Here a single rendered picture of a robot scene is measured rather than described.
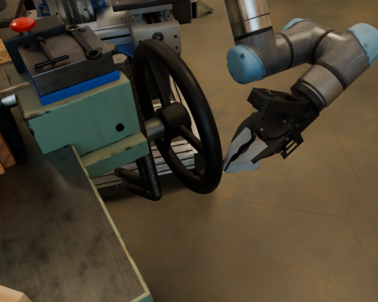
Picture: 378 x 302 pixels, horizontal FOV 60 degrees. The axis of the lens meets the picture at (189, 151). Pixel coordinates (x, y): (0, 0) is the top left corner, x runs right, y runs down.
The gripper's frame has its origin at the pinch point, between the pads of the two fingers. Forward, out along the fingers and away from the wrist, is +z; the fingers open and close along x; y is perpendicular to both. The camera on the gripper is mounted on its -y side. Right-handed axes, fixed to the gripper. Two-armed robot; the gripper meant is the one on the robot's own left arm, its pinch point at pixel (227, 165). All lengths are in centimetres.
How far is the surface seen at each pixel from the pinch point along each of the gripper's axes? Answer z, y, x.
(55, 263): 17.7, -29.5, -12.6
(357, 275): -5, 87, -18
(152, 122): 4.0, -13.3, 8.6
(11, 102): 13.6, -33.0, 8.6
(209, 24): -65, 122, 183
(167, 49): -5.8, -22.2, 7.8
